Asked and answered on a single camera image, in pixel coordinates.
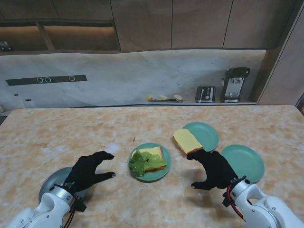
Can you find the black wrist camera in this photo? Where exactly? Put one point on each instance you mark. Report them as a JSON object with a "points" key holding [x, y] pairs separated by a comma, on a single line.
{"points": [[226, 200], [80, 206]]}

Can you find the black silver coffee machine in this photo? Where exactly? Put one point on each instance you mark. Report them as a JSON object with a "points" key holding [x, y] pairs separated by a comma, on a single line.
{"points": [[235, 85]]}

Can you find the black silver toaster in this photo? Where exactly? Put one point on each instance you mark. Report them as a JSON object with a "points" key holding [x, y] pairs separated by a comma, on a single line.
{"points": [[205, 94]]}

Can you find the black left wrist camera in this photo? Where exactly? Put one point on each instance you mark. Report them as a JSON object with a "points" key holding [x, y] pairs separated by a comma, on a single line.
{"points": [[80, 206]]}

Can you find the small dark shelf item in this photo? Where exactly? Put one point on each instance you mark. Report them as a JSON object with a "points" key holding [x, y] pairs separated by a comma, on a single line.
{"points": [[5, 46]]}

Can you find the green round plate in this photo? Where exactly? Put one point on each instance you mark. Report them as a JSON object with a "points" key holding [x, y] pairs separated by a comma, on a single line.
{"points": [[156, 177], [247, 164], [206, 135]]}

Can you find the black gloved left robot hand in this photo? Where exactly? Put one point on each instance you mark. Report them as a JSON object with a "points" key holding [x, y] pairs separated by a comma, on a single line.
{"points": [[83, 173]]}

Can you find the yellow potato piece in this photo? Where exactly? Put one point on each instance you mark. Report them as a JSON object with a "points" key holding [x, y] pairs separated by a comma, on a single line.
{"points": [[149, 97], [178, 96], [163, 97]]}

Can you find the toy bread slice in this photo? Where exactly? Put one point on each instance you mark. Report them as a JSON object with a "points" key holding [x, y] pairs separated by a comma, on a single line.
{"points": [[154, 153], [187, 141]]}

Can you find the black wall socket strip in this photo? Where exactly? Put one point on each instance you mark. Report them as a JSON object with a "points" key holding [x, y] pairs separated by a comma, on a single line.
{"points": [[23, 81]]}

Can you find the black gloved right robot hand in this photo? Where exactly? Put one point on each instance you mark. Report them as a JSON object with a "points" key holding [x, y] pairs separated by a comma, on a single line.
{"points": [[218, 173]]}

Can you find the small white box device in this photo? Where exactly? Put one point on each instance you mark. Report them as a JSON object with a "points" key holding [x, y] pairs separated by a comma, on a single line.
{"points": [[29, 103]]}

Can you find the dark cutting board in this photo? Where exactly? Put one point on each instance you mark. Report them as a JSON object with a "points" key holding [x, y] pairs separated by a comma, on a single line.
{"points": [[166, 101]]}

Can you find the green lettuce leaf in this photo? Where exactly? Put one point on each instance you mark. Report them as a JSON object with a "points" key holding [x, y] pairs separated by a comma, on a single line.
{"points": [[147, 164]]}

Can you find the open wooden wall shelf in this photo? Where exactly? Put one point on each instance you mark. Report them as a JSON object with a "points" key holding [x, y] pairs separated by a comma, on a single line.
{"points": [[78, 38]]}

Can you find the grey round plate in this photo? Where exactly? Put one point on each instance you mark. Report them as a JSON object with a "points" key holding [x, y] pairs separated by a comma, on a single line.
{"points": [[51, 183]]}

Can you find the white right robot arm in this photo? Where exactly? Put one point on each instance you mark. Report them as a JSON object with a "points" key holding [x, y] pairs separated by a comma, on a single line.
{"points": [[259, 209]]}

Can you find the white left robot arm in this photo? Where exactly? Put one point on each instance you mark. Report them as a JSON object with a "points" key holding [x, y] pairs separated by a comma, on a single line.
{"points": [[50, 209]]}

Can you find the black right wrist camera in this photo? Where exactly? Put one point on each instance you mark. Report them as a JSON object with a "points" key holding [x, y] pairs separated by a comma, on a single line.
{"points": [[226, 200]]}

